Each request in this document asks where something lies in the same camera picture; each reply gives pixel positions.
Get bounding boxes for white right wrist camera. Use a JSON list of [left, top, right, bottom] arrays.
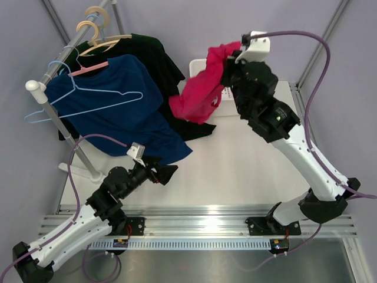
[[235, 31, 270, 63]]

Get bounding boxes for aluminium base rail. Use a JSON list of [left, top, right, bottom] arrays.
[[38, 205, 358, 239]]

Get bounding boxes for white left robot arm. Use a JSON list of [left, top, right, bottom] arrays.
[[12, 156, 178, 282]]

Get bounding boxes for pink t shirt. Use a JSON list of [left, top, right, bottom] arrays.
[[187, 41, 241, 124]]

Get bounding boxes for silver clothes rack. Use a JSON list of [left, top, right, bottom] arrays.
[[25, 1, 104, 183]]

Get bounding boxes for beige wooden hanger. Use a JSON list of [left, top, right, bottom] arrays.
[[76, 20, 120, 56], [85, 6, 132, 46]]

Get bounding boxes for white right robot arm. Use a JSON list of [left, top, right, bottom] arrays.
[[221, 55, 361, 235]]

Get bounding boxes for dark green t shirt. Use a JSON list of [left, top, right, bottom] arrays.
[[65, 34, 172, 75]]

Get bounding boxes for light blue wire hanger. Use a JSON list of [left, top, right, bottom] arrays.
[[25, 60, 144, 119]]

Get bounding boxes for pink plastic hanger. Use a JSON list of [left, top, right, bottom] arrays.
[[68, 45, 109, 77]]

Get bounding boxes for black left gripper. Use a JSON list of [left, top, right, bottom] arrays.
[[120, 155, 177, 199]]

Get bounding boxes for beige wooden hanger rear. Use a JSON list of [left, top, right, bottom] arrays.
[[85, 6, 132, 46]]

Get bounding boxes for light blue hanger rear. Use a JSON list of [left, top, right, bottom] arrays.
[[85, 14, 106, 42]]

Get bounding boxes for white slotted cable duct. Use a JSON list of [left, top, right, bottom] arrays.
[[89, 238, 271, 251]]

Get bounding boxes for blue t shirt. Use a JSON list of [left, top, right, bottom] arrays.
[[45, 55, 192, 164]]

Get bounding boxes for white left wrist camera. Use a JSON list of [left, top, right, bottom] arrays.
[[127, 142, 145, 167]]

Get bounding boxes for black t shirt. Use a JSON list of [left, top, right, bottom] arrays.
[[57, 35, 217, 142]]

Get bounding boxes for beige wooden hanger front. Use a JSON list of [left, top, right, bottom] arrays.
[[76, 20, 120, 56]]

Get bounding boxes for white plastic basket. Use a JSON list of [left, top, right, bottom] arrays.
[[188, 59, 239, 117]]

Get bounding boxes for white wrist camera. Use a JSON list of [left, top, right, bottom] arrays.
[[235, 31, 270, 63], [127, 142, 145, 167]]

